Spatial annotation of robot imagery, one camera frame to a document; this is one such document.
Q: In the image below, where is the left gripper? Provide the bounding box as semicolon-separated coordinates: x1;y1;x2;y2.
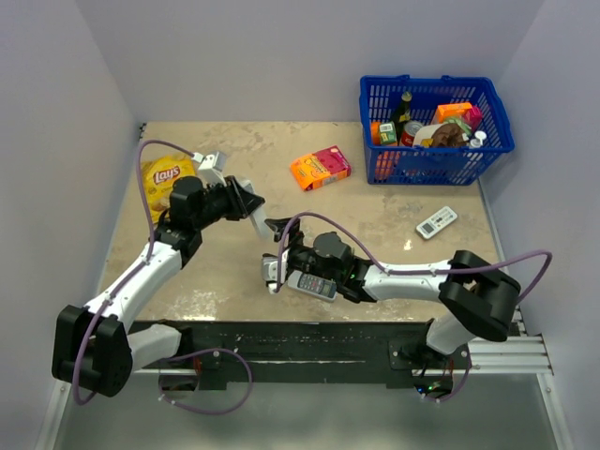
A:
193;175;264;231

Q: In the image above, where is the white long remote control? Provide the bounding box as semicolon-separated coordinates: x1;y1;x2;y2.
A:
238;177;271;239

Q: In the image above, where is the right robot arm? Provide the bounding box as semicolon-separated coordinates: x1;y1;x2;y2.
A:
262;217;520;368

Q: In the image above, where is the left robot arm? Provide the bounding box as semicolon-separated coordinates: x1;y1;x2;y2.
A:
52;176;269;398

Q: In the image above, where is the grey-faced remote control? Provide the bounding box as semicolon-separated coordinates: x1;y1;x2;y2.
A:
287;270;337;303

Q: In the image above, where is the small white remote control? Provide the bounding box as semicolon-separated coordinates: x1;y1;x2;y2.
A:
415;206;458;240

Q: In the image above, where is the orange pink sponge box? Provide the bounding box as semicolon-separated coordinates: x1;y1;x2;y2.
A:
290;145;352;192

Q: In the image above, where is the yellow Lays chips bag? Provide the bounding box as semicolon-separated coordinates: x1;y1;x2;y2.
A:
142;155;195;223

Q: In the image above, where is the green yellow carton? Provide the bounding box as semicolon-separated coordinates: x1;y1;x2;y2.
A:
378;122;398;146

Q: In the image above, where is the blue plastic basket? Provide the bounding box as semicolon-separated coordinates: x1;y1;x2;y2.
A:
359;75;515;186

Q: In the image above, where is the dark glass bottle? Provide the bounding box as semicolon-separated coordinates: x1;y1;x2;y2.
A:
390;91;413;139

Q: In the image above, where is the brown snack packet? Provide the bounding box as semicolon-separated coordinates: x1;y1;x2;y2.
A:
412;122;470;148

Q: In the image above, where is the white bottle cap item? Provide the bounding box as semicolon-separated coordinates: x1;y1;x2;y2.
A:
469;130;487;149

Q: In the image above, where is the orange pink box in basket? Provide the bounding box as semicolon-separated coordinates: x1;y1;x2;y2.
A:
431;102;483;134

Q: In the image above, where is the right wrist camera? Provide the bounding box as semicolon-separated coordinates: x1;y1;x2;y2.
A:
262;253;288;284

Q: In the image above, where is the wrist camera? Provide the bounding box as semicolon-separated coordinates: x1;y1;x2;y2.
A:
262;253;288;284
191;151;227;186

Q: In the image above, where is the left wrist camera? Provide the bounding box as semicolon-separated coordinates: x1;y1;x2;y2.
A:
191;151;227;186

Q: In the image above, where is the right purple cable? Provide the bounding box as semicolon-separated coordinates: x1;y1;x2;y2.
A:
276;212;553;404

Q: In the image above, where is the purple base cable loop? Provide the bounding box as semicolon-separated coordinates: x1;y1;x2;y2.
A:
157;347;254;416

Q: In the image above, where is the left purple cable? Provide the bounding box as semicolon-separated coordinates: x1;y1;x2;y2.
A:
72;139;198;406

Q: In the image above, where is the black table front rail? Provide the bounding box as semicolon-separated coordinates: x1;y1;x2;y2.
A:
130;322;472;391

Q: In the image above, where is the aluminium frame rail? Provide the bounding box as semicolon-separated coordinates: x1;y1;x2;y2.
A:
461;304;557;376

